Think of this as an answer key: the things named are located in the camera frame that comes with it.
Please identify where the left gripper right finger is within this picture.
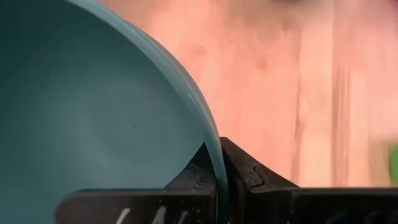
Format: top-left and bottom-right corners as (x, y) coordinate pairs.
(220, 136), (398, 224)

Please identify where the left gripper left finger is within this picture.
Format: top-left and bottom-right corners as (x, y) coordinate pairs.
(55, 142), (218, 224)

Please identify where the large blue bowl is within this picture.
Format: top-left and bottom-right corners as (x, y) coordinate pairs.
(0, 0), (231, 224)

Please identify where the small green bowl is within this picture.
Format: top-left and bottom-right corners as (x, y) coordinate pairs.
(390, 146), (398, 184)

